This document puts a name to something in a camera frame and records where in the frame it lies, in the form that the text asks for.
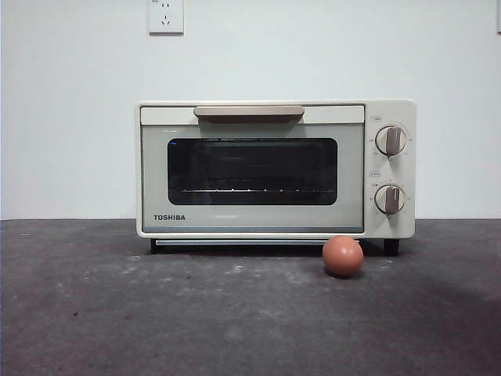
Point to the brown egg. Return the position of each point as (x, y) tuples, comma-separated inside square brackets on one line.
[(343, 256)]

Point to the cream timer knob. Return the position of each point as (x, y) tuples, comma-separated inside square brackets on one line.
[(390, 199)]

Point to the white wall socket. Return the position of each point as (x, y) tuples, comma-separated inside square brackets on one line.
[(166, 17)]

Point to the cream temperature knob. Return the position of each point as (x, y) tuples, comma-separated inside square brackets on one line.
[(390, 140)]

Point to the metal crumb tray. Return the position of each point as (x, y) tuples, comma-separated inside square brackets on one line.
[(254, 243)]

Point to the cream Toshiba toaster oven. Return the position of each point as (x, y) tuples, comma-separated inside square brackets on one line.
[(391, 111)]

